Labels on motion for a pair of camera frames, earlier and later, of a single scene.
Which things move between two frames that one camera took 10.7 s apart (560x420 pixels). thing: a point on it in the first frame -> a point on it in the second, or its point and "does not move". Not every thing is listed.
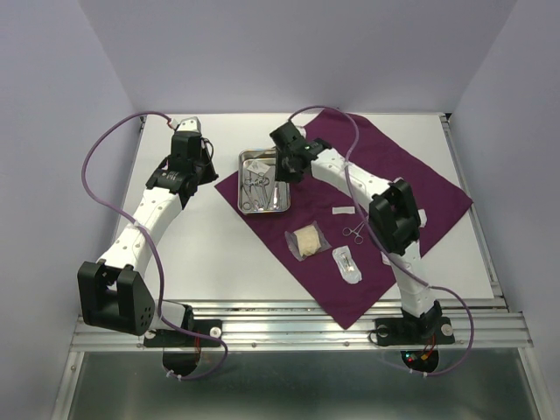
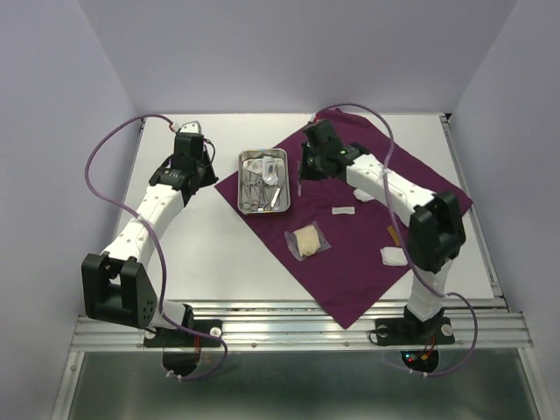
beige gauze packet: x=307 y=241 does not move
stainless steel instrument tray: x=259 y=192 does not move
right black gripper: x=281 y=175 -> x=305 y=171
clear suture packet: x=346 y=264 -> x=269 y=170
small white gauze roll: x=337 y=210 does not move
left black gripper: x=210 y=174 does not move
